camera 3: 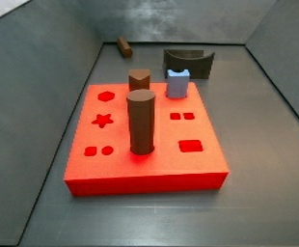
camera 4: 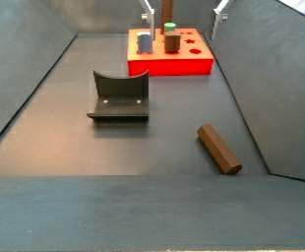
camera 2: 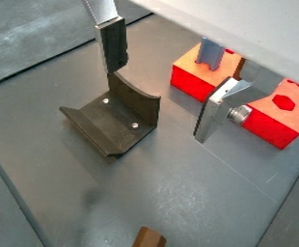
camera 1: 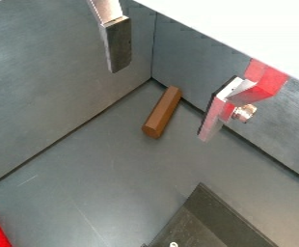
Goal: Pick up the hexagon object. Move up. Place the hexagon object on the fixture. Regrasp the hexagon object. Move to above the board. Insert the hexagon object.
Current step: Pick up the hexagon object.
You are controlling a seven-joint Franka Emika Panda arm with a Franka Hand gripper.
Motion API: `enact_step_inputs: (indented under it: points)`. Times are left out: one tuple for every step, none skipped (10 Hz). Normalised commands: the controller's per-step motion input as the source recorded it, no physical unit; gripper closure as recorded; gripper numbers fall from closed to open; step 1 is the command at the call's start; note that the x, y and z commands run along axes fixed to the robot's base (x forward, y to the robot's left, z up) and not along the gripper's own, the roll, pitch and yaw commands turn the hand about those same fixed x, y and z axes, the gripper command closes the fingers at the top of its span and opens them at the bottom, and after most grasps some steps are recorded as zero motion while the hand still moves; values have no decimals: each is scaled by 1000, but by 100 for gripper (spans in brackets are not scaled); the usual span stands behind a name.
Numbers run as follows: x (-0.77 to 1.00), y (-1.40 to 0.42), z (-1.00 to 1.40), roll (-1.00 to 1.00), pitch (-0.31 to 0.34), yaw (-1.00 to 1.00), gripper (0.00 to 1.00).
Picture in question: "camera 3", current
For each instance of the tall brown cylinder peg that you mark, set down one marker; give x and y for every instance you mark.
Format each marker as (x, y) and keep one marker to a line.
(142, 120)

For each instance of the brown hexagon peg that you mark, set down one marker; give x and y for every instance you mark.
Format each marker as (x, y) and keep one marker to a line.
(124, 47)

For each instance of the black curved holder stand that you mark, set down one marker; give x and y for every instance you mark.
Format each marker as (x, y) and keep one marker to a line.
(194, 60)

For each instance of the brown heart shaped peg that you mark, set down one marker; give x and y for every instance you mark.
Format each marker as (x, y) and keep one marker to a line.
(139, 79)

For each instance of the blue arch shaped peg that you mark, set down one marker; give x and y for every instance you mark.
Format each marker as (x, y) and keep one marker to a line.
(178, 83)

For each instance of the red shape sorter board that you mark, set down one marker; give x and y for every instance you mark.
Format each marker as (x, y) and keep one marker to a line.
(187, 161)

